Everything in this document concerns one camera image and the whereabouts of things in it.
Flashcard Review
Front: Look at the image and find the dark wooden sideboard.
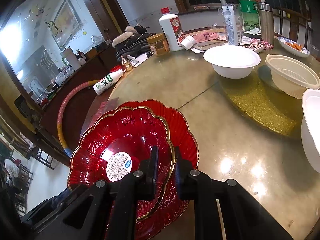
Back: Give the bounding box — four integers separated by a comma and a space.
40, 44, 118, 140

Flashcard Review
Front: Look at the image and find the white milk bottle green label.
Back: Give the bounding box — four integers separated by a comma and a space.
93, 69, 125, 95

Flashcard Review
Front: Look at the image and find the white liquor bottle red cap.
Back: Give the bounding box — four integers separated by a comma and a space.
158, 7, 185, 52

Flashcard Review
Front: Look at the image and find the wooden chair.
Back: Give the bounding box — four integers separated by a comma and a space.
277, 6, 313, 45

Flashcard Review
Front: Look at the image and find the peanut butter jar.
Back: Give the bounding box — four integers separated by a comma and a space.
146, 33, 170, 57

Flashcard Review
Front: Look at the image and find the steel thermos flask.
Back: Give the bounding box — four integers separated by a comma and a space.
257, 2, 275, 44

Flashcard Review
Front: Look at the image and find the white plastic bag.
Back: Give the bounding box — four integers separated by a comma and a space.
55, 66, 75, 84

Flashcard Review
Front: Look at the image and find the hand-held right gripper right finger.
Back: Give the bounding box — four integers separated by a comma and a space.
174, 146, 295, 240

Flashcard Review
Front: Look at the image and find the small printed packet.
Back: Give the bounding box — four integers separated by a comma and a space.
250, 42, 264, 53

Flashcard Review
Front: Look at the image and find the pink hula hoop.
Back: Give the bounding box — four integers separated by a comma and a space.
57, 79, 100, 157

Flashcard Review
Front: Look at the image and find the framed wall painting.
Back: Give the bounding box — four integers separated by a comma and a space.
51, 0, 83, 52

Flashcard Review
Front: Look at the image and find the pink sliced meat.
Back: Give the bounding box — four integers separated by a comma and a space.
195, 31, 220, 43

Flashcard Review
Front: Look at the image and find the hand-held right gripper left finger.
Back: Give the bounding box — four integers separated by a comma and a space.
31, 145, 160, 240

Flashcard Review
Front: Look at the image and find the green plastic bottle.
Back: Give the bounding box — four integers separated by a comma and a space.
238, 0, 260, 33

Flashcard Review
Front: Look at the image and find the clear jar black lid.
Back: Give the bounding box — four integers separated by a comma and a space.
223, 0, 244, 45

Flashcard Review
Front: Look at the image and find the black quilted fur-trimmed bag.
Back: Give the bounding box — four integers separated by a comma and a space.
112, 24, 158, 58

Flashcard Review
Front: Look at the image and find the small white cup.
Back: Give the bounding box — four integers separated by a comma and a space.
180, 35, 196, 50

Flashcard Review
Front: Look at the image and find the white tube package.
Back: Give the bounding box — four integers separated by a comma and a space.
222, 5, 242, 46

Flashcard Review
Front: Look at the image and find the white tumbler with handle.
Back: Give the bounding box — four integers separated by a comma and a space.
61, 47, 82, 71

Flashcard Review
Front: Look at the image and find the cream plastic bowl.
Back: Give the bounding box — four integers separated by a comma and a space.
268, 64, 320, 100
265, 54, 320, 90

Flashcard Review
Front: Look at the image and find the worn book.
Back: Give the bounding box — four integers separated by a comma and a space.
191, 40, 225, 53

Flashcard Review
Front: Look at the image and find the large red glass plate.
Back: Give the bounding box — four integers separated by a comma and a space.
82, 100, 200, 240

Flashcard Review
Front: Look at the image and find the small red glass plate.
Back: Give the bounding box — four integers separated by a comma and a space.
67, 106, 175, 222

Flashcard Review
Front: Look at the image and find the wooden door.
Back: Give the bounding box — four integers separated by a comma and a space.
75, 0, 130, 28

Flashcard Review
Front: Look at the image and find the blue patterned plate with food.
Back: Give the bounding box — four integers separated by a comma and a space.
277, 37, 311, 57

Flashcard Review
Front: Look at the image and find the small gold ornament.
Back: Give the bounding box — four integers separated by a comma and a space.
121, 54, 133, 72

